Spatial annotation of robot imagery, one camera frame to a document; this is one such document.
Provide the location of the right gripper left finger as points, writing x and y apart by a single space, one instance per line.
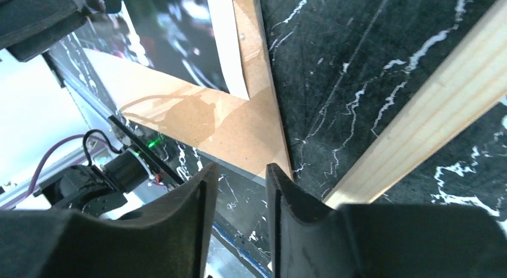
168 237

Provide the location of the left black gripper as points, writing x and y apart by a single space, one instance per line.
31 27

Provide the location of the brown cardboard backing board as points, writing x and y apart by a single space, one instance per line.
245 133

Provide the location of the light wooden picture frame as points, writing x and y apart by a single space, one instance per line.
470 81

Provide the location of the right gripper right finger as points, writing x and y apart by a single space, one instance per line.
310 239

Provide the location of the printed street photo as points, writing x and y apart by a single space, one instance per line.
193 40

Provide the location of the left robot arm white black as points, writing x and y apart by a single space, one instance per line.
98 185

